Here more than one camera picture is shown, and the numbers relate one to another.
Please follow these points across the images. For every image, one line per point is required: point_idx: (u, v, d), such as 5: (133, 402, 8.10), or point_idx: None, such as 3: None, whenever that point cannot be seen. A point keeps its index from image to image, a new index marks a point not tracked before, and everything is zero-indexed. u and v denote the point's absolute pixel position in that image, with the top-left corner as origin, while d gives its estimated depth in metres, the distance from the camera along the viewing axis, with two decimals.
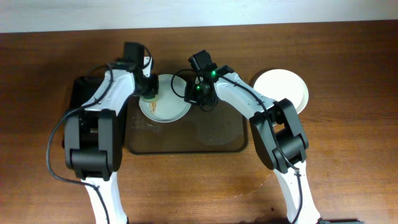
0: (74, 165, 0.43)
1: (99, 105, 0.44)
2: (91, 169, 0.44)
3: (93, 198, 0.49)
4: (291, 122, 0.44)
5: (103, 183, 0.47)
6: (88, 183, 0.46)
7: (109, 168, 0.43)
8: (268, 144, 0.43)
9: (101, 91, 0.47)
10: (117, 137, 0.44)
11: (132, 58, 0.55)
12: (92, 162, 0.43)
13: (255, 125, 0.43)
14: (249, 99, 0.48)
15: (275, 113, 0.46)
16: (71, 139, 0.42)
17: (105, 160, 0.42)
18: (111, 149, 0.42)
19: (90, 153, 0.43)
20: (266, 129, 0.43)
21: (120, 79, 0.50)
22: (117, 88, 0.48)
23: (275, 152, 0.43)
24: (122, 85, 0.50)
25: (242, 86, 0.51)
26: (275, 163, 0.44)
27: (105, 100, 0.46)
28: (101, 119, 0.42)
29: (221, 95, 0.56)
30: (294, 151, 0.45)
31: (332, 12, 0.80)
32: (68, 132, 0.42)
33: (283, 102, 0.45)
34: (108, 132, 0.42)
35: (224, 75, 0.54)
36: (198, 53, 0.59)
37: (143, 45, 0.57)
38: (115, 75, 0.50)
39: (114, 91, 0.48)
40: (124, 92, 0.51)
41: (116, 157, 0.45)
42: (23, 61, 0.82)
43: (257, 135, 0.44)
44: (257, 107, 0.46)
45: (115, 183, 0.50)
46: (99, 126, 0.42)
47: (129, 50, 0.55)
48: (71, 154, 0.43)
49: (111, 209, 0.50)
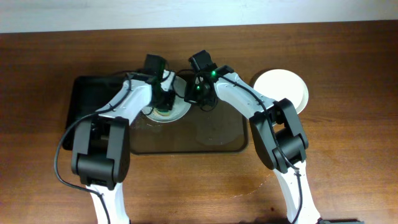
0: (80, 171, 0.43)
1: (114, 112, 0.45)
2: (96, 177, 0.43)
3: (97, 205, 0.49)
4: (291, 122, 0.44)
5: (107, 191, 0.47)
6: (92, 190, 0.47)
7: (114, 178, 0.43)
8: (268, 144, 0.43)
9: (117, 99, 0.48)
10: (125, 149, 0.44)
11: (152, 71, 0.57)
12: (98, 170, 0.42)
13: (255, 124, 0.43)
14: (249, 99, 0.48)
15: (275, 113, 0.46)
16: (81, 144, 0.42)
17: (110, 170, 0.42)
18: (119, 159, 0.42)
19: (97, 160, 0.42)
20: (266, 128, 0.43)
21: (137, 90, 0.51)
22: (133, 98, 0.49)
23: (275, 152, 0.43)
24: (138, 98, 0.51)
25: (242, 86, 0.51)
26: (275, 163, 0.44)
27: (120, 108, 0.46)
28: (113, 127, 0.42)
29: (220, 95, 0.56)
30: (293, 152, 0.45)
31: (331, 12, 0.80)
32: (78, 137, 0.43)
33: (283, 102, 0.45)
34: (118, 140, 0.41)
35: (225, 75, 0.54)
36: (198, 53, 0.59)
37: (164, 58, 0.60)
38: (133, 86, 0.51)
39: (130, 100, 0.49)
40: (139, 102, 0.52)
41: (122, 168, 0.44)
42: (23, 61, 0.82)
43: (257, 135, 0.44)
44: (255, 107, 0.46)
45: (119, 190, 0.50)
46: (110, 134, 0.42)
47: (150, 62, 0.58)
48: (78, 159, 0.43)
49: (114, 217, 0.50)
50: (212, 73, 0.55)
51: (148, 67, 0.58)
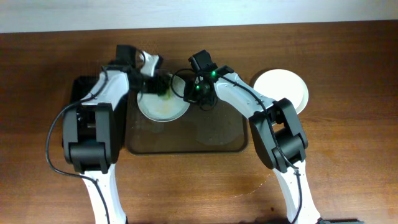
0: (73, 159, 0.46)
1: (96, 100, 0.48)
2: (89, 160, 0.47)
3: (93, 194, 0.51)
4: (291, 121, 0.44)
5: (102, 176, 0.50)
6: (87, 177, 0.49)
7: (107, 158, 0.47)
8: (268, 143, 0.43)
9: (97, 86, 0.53)
10: (112, 130, 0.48)
11: (124, 61, 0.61)
12: (91, 154, 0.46)
13: (255, 124, 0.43)
14: (248, 99, 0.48)
15: (275, 113, 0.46)
16: (71, 134, 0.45)
17: (102, 152, 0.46)
18: (108, 140, 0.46)
19: (87, 146, 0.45)
20: (266, 129, 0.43)
21: (114, 79, 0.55)
22: (111, 85, 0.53)
23: (275, 152, 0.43)
24: (115, 85, 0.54)
25: (241, 86, 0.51)
26: (275, 162, 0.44)
27: (101, 96, 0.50)
28: (98, 111, 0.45)
29: (221, 95, 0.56)
30: (293, 150, 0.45)
31: (332, 11, 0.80)
32: (67, 127, 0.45)
33: (283, 102, 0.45)
34: (105, 124, 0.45)
35: (224, 75, 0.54)
36: (199, 52, 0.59)
37: (134, 47, 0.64)
38: (109, 76, 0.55)
39: (108, 88, 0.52)
40: (118, 91, 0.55)
41: (113, 148, 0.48)
42: (24, 62, 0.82)
43: (257, 135, 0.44)
44: (255, 107, 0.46)
45: (112, 177, 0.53)
46: (96, 119, 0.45)
47: (122, 52, 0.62)
48: (69, 148, 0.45)
49: (109, 206, 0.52)
50: (212, 73, 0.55)
51: (120, 56, 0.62)
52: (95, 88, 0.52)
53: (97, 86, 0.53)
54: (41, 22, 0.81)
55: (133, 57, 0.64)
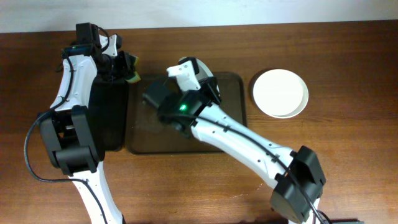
0: (61, 164, 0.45)
1: (68, 102, 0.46)
2: (77, 163, 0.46)
3: (86, 194, 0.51)
4: (314, 173, 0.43)
5: (91, 176, 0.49)
6: (77, 178, 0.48)
7: (94, 158, 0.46)
8: (298, 208, 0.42)
9: (64, 84, 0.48)
10: (94, 130, 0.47)
11: (86, 40, 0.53)
12: (76, 157, 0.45)
13: (285, 196, 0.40)
14: (258, 154, 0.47)
15: (293, 167, 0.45)
16: (51, 140, 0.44)
17: (89, 153, 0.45)
18: (92, 141, 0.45)
19: (72, 150, 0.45)
20: (295, 193, 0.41)
21: (80, 67, 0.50)
22: (79, 78, 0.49)
23: (304, 211, 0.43)
24: (84, 74, 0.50)
25: (239, 135, 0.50)
26: (304, 219, 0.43)
27: (73, 95, 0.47)
28: (73, 116, 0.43)
29: (203, 139, 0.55)
30: (318, 196, 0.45)
31: (332, 10, 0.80)
32: (46, 134, 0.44)
33: (303, 154, 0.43)
34: (84, 126, 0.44)
35: (201, 115, 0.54)
36: (150, 87, 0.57)
37: (95, 25, 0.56)
38: (74, 64, 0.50)
39: (78, 83, 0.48)
40: (89, 79, 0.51)
41: (99, 147, 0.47)
42: (23, 62, 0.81)
43: (285, 203, 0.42)
44: (271, 163, 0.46)
45: (102, 176, 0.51)
46: (74, 123, 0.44)
47: (83, 32, 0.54)
48: (54, 154, 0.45)
49: (104, 204, 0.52)
50: (183, 109, 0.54)
51: (81, 37, 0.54)
52: (63, 84, 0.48)
53: (64, 81, 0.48)
54: (41, 22, 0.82)
55: (97, 37, 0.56)
